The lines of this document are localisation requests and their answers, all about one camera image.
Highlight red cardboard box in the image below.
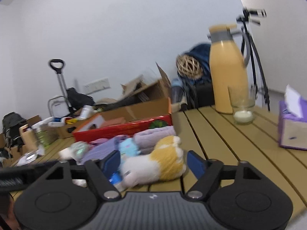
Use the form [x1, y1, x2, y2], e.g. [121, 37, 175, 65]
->
[72, 97, 174, 143]

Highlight purple knitted cloth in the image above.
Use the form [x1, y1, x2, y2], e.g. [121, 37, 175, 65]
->
[80, 135, 128, 164]

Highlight wall power outlet strip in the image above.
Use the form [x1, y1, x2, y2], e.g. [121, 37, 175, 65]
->
[83, 77, 110, 94]

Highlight black camera tripod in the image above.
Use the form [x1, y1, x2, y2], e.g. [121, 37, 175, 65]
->
[236, 16, 271, 112]

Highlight blue tissue pack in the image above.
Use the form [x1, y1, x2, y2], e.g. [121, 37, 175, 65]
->
[109, 171, 122, 185]

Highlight woven rattan ball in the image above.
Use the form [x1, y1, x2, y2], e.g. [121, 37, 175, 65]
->
[176, 55, 203, 80]

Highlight wooden block box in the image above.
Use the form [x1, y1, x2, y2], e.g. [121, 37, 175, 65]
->
[19, 124, 38, 151]

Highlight small brown cardboard box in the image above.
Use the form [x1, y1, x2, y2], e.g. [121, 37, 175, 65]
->
[48, 117, 84, 139]

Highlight open cardboard box behind table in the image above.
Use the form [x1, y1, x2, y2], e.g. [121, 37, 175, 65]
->
[95, 65, 171, 111]

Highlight black trolley bag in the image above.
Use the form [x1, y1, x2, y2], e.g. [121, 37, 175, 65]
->
[66, 87, 95, 110]

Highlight yellow thermos jug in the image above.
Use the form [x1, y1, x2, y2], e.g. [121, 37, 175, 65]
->
[208, 24, 250, 114]

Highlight folding step stool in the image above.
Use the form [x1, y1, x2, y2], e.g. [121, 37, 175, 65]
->
[47, 96, 70, 117]

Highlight pink satin scrunchie bag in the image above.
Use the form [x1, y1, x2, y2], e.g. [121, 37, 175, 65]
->
[90, 138, 109, 146]

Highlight lilac fluffy towel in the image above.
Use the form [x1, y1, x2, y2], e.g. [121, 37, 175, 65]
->
[133, 126, 176, 154]

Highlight glass candle jar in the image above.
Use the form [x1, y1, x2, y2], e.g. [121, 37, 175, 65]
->
[228, 85, 257, 125]

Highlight light blue plush toy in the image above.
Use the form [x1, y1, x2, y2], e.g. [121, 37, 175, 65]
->
[118, 138, 140, 161]

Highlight black grey backpack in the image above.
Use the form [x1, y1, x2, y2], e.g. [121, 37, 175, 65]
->
[2, 112, 28, 148]

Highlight iridescent mesh scrubber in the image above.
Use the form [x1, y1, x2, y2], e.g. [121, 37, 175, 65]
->
[69, 141, 90, 161]

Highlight purple tissue box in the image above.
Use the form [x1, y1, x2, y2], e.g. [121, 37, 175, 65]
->
[278, 85, 307, 151]

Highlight black bag on floor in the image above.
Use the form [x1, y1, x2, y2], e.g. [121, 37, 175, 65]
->
[184, 82, 215, 110]

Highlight white bottle in box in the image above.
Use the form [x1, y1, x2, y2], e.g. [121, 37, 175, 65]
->
[79, 105, 94, 119]

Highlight yellow white plush toy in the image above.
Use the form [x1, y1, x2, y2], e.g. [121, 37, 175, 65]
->
[120, 136, 186, 187]

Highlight paper leaflets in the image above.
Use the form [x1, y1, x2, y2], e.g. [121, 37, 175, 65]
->
[17, 151, 38, 167]

